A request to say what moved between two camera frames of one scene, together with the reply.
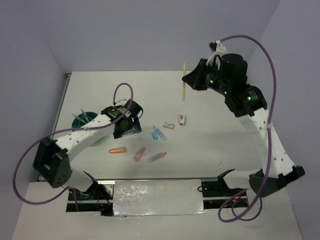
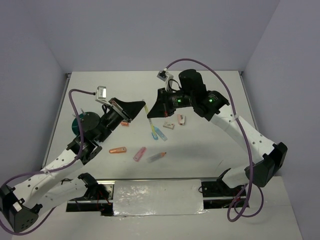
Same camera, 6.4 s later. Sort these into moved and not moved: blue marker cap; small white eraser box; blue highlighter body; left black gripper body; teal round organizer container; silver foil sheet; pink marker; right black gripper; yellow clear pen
Moved: yellow clear pen; left black gripper body; right black gripper
Not moved: small white eraser box; pink marker; blue marker cap; blue highlighter body; teal round organizer container; silver foil sheet
